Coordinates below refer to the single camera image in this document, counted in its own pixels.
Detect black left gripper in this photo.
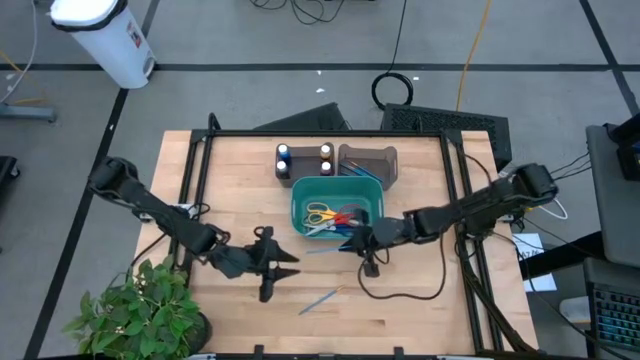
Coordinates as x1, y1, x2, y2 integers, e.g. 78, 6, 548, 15
207, 225, 302, 304

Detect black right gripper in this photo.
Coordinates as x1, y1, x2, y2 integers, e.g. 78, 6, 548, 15
338, 208, 407, 279

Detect blue handled scissors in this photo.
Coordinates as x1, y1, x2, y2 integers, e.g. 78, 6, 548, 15
329, 223, 362, 238

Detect red handled scissors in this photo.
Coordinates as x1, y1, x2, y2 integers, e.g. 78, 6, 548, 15
304, 203, 362, 237

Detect yellow handled scissors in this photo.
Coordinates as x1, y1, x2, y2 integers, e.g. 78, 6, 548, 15
305, 201, 338, 226

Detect teal plastic bin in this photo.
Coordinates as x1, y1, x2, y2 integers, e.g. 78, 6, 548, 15
290, 175, 386, 241

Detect black slanted panel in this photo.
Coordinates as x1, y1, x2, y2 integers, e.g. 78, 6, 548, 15
253, 101, 351, 132

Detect black perforated case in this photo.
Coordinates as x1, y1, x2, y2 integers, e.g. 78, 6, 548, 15
379, 102, 514, 173

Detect green potted plant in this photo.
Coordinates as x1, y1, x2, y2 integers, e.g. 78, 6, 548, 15
62, 254, 214, 360

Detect white paper sheet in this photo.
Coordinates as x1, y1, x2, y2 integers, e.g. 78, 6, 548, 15
510, 231, 558, 294

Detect white rounded desk object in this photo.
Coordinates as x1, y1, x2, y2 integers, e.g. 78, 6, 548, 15
558, 295, 594, 326

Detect backlit keyboard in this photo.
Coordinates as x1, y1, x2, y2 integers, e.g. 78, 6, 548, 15
590, 287, 640, 351

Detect white trash bin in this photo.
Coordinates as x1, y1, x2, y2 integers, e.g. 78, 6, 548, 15
49, 0, 157, 91

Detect black floor object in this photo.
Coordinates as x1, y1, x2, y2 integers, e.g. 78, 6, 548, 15
0, 155, 22, 195

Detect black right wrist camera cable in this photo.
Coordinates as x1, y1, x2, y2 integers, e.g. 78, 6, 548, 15
356, 232, 449, 302

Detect black aluminium table frame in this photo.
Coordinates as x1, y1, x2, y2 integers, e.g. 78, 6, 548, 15
167, 112, 541, 360

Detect black coiled cable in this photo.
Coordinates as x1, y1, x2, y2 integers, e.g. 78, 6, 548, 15
370, 0, 416, 113

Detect yellow cable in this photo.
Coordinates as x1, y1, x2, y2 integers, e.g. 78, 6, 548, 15
453, 0, 495, 113

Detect black floor cable bundle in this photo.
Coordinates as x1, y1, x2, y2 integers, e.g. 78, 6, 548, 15
248, 0, 347, 26

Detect white floor cable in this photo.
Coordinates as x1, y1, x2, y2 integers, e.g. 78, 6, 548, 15
0, 0, 40, 104

